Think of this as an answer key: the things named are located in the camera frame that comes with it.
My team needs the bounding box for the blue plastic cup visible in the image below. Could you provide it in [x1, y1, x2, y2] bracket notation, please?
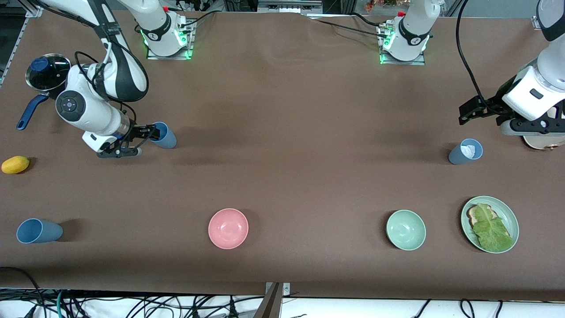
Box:
[149, 122, 177, 149]
[448, 138, 483, 165]
[16, 218, 64, 244]

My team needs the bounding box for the black bar with screws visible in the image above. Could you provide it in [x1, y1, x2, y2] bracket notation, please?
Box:
[500, 116, 565, 136]
[96, 147, 143, 159]

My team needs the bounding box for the cream toaster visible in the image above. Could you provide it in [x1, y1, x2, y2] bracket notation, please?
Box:
[522, 132, 565, 151]

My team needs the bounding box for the glass lid with blue knob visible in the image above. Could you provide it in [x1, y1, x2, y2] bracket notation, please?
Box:
[25, 53, 72, 92]

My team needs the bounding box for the toast slice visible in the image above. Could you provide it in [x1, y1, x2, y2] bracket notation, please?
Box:
[468, 204, 497, 228]

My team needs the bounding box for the green plate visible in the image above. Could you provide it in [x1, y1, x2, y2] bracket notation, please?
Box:
[460, 196, 520, 254]

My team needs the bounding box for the green lettuce leaf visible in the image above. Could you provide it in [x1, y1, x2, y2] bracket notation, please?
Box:
[472, 203, 515, 252]

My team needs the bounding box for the yellow lemon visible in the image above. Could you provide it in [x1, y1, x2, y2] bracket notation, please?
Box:
[1, 156, 30, 174]

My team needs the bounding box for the pink bowl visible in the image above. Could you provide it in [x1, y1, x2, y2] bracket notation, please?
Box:
[208, 208, 249, 250]

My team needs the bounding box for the green bowl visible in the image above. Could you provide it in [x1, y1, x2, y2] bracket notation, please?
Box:
[386, 209, 427, 251]

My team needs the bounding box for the brown table cover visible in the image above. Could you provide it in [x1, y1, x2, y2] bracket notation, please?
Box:
[0, 9, 565, 302]

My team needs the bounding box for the dark support pole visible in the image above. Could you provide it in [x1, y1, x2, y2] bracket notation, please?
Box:
[252, 283, 283, 318]

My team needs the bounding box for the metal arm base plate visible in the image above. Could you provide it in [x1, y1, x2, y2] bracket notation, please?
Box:
[146, 20, 196, 60]
[379, 24, 426, 66]

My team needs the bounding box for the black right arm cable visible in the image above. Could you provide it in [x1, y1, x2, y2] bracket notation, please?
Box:
[74, 42, 151, 150]

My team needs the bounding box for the black saucepan with blue handle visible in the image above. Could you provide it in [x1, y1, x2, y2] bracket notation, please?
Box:
[16, 66, 71, 131]

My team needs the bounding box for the black cable on table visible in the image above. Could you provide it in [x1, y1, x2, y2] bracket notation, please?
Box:
[305, 13, 391, 40]
[179, 11, 217, 29]

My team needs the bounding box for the aluminium frame rail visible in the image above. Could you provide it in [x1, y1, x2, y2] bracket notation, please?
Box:
[0, 0, 49, 84]

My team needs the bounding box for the thick black floor cable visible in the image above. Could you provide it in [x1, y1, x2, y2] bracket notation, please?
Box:
[0, 266, 45, 318]

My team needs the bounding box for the silver background frame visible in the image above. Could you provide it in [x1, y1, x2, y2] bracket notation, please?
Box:
[258, 0, 323, 14]

